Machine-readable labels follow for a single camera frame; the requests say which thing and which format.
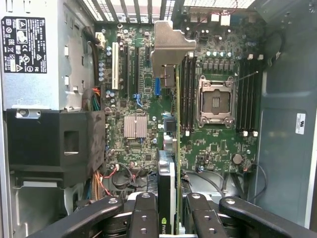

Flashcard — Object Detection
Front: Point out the green motherboard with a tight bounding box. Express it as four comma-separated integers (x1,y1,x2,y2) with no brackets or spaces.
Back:
95,7,263,174

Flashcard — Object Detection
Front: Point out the black plastic shroud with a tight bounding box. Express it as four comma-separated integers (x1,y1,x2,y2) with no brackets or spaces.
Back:
6,109,107,188

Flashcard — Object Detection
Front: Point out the black long expansion slot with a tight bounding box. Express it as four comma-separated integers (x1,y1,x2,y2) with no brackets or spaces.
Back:
134,45,141,99
123,45,130,97

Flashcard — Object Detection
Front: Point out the black open pc case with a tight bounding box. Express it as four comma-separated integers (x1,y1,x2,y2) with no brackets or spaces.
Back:
0,0,317,238

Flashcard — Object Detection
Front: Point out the white pci expansion slot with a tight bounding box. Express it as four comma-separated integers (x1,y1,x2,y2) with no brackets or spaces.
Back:
111,42,119,90

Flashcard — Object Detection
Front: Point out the multicolour power wire bundle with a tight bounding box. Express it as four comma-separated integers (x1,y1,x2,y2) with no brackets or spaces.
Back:
83,86,102,112

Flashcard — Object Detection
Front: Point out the black sleeved power cable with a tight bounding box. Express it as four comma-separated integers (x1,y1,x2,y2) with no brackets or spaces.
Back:
83,26,103,87

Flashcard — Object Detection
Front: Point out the metal cpu socket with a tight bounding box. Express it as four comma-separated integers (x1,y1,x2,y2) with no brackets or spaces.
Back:
197,74,236,128

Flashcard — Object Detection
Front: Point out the silver finned heat sink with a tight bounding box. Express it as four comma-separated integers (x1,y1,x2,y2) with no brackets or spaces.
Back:
123,116,148,138

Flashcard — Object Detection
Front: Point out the white power connector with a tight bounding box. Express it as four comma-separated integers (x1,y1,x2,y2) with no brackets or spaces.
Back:
96,32,106,50

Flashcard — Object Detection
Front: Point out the red black twisted wire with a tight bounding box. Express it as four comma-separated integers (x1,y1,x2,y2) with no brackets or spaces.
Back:
197,0,239,24

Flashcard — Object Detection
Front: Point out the thin metal locking lever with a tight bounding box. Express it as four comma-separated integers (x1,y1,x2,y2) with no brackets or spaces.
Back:
234,71,259,82

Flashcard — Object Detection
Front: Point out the silver power supply unit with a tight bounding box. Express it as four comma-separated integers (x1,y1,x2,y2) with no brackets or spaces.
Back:
0,0,96,111

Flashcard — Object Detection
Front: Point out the black ram slot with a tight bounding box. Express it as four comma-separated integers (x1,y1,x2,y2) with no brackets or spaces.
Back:
248,54,254,132
180,56,186,132
254,55,260,136
185,53,191,136
191,52,197,132
242,57,248,136
237,58,243,132

